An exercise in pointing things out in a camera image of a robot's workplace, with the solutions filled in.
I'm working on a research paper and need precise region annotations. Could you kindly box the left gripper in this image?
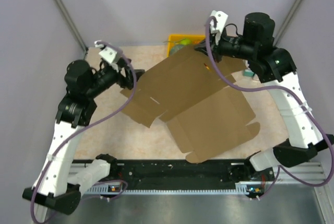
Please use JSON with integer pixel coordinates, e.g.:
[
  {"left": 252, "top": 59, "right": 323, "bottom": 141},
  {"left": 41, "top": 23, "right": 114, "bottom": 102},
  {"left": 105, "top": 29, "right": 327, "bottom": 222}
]
[{"left": 86, "top": 56, "right": 145, "bottom": 98}]

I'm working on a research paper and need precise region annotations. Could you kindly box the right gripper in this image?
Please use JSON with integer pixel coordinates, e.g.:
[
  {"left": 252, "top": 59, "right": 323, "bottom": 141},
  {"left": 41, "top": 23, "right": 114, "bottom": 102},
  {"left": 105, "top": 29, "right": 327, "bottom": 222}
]
[{"left": 193, "top": 28, "right": 255, "bottom": 64}]

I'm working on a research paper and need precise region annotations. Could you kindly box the brown cardboard box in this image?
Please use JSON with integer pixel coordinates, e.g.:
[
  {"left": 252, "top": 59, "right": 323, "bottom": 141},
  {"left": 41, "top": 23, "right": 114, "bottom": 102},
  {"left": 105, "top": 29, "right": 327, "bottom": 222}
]
[{"left": 122, "top": 45, "right": 260, "bottom": 163}]

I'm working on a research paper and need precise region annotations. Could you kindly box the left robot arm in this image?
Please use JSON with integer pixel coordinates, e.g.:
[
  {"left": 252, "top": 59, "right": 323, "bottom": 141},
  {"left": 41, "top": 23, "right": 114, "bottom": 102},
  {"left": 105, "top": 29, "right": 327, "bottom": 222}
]
[{"left": 22, "top": 60, "right": 145, "bottom": 215}]

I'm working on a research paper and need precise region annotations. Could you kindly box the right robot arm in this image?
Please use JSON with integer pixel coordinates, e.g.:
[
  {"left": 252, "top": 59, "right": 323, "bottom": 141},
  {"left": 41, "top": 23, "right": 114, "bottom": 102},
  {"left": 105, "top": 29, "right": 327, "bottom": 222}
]
[{"left": 195, "top": 10, "right": 333, "bottom": 180}]

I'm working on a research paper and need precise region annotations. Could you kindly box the light green apple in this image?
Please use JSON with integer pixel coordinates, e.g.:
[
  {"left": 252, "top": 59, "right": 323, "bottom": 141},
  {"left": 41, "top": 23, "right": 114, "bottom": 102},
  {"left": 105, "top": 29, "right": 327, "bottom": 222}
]
[{"left": 179, "top": 38, "right": 192, "bottom": 45}]

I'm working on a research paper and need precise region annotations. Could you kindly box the green netted melon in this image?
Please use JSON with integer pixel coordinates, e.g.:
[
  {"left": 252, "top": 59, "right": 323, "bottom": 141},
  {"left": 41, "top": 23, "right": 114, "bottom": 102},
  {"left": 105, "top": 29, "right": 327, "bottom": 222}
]
[{"left": 169, "top": 44, "right": 185, "bottom": 56}]

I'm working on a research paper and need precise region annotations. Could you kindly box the yellow plastic fruit bin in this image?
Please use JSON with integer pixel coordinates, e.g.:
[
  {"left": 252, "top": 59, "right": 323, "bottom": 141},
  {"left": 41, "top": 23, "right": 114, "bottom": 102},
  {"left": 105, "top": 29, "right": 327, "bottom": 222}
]
[{"left": 165, "top": 34, "right": 205, "bottom": 57}]

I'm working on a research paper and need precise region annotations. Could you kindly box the white and black carton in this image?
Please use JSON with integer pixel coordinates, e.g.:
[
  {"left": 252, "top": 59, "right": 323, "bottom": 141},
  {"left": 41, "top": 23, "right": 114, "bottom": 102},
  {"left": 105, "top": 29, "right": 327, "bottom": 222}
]
[{"left": 242, "top": 60, "right": 255, "bottom": 78}]

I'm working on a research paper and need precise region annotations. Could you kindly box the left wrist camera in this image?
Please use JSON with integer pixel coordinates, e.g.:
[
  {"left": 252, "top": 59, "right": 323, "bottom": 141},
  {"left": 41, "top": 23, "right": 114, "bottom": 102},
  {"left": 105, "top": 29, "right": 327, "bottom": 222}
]
[{"left": 94, "top": 41, "right": 120, "bottom": 65}]

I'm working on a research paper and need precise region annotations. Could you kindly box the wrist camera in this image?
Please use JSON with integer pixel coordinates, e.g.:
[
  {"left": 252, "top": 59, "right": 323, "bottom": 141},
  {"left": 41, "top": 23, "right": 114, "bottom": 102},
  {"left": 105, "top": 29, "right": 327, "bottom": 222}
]
[
  {"left": 94, "top": 41, "right": 120, "bottom": 65},
  {"left": 210, "top": 10, "right": 229, "bottom": 33}
]

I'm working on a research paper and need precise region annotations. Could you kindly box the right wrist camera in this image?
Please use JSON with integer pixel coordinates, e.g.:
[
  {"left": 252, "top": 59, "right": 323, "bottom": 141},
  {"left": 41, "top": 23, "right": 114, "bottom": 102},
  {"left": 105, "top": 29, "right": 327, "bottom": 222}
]
[{"left": 210, "top": 10, "right": 229, "bottom": 33}]

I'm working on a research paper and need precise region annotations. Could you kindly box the left aluminium frame post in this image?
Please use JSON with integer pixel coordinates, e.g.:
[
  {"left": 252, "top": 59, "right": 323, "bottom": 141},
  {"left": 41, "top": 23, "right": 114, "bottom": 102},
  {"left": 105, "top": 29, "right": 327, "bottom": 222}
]
[{"left": 53, "top": 0, "right": 88, "bottom": 52}]

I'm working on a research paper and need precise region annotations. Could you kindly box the aluminium frame post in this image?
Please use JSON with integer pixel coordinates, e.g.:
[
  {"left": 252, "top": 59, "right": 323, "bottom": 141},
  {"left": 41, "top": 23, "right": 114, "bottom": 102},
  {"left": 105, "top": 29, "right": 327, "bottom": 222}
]
[
  {"left": 53, "top": 0, "right": 88, "bottom": 52},
  {"left": 273, "top": 0, "right": 303, "bottom": 45}
]

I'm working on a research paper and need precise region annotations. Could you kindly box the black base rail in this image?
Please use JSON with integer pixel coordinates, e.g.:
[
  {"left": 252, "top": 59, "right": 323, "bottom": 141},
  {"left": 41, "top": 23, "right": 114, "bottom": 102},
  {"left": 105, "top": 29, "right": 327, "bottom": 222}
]
[{"left": 70, "top": 159, "right": 323, "bottom": 196}]

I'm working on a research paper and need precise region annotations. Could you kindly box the right aluminium frame post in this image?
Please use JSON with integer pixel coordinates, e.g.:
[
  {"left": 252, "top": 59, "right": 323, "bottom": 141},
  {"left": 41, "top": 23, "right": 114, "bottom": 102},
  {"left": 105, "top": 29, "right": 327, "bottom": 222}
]
[{"left": 273, "top": 0, "right": 303, "bottom": 45}]

